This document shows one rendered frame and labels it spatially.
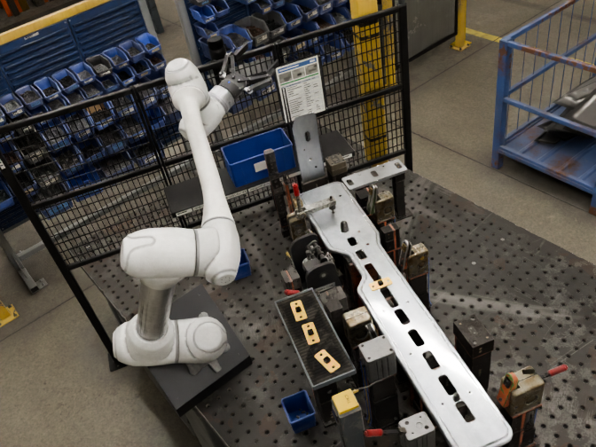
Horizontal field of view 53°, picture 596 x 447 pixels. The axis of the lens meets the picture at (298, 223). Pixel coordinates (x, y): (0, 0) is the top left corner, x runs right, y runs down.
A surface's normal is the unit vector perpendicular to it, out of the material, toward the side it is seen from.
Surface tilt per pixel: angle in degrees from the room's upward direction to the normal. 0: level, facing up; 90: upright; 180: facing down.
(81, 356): 0
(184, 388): 42
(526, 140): 0
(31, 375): 0
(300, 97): 90
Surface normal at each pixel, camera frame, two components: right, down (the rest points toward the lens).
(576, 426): -0.15, -0.74
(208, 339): 0.39, -0.26
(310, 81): 0.33, 0.58
